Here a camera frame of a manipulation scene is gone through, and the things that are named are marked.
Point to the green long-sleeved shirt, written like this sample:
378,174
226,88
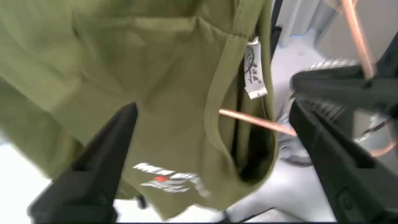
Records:
109,62

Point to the pink clothes hanger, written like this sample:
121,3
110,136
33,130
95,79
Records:
255,120

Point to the black clothes rack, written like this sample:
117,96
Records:
276,31

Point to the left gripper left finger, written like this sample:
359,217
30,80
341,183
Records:
90,186

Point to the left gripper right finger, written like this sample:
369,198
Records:
351,186

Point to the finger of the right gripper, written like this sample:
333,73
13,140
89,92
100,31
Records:
335,87
390,59

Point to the white laundry basket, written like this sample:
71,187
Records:
332,63

